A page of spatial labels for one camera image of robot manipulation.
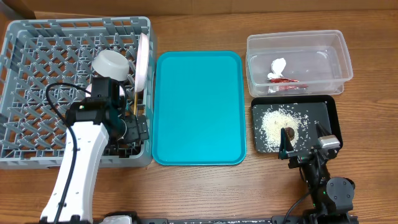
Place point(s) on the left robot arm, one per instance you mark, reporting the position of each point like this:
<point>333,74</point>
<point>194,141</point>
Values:
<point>92,124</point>

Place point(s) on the black tray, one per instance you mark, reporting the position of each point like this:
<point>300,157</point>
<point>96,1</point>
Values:
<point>301,113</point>

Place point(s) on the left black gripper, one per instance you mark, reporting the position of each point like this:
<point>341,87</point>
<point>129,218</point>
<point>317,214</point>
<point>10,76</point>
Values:
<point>135,134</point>

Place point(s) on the wooden chopstick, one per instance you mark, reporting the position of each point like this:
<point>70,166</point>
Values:
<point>135,103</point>

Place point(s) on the large white plate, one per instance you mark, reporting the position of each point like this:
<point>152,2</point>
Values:
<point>142,63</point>

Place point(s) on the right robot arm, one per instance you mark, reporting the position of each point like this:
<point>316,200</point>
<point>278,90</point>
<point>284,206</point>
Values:
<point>332,197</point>

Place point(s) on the grey dishwasher rack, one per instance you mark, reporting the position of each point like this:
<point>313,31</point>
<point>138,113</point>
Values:
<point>45,66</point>

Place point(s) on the clear plastic storage box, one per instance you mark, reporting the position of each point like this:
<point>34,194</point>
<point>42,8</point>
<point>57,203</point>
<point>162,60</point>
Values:
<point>318,58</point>

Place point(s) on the grey bowl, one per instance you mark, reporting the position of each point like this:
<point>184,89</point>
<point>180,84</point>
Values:
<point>109,63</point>

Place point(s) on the red snack wrapper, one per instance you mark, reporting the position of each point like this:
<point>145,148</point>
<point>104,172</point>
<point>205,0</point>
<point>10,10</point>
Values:
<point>286,85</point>

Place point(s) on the small pink saucer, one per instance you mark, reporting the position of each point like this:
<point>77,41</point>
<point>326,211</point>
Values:
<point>89,87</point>

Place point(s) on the white tissue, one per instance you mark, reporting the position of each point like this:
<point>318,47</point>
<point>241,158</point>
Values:
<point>277,67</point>

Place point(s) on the teal plastic tray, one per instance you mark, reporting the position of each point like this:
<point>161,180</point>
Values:
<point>199,112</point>

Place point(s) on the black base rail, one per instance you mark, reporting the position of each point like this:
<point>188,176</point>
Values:
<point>126,217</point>

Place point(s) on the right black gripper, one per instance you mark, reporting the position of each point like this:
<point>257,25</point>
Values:
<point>301,158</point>

